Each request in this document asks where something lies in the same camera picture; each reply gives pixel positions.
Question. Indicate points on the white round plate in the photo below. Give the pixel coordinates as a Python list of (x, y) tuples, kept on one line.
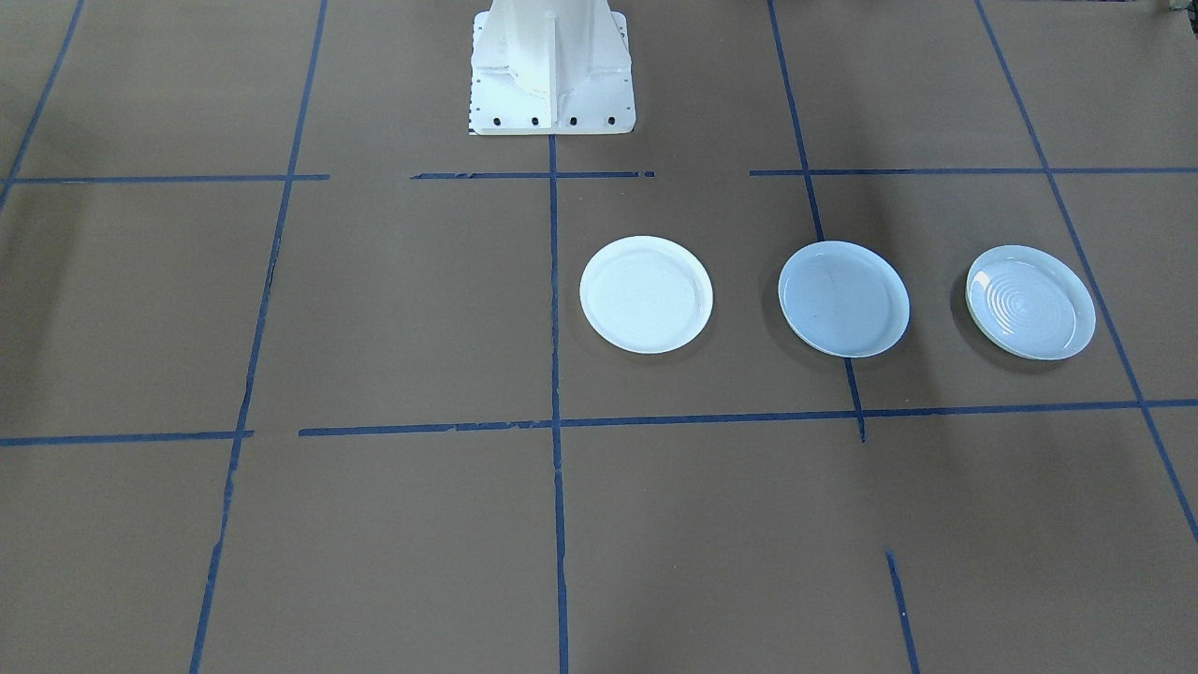
[(646, 295)]

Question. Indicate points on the ribbed light blue plate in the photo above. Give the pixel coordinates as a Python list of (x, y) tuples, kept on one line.
[(1029, 302)]

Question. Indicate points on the plain light blue plate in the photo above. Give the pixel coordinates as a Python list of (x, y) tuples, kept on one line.
[(842, 300)]

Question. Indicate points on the white pedestal with base plate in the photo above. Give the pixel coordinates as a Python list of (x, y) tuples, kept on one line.
[(552, 75)]

